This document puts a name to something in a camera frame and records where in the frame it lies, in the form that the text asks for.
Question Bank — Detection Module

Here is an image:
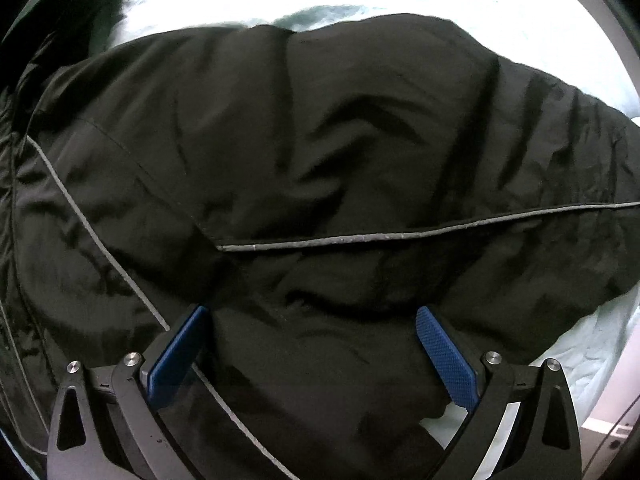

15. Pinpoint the black jacket with grey piping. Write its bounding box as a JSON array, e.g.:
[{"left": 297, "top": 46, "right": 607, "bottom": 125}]
[{"left": 0, "top": 0, "right": 640, "bottom": 480}]

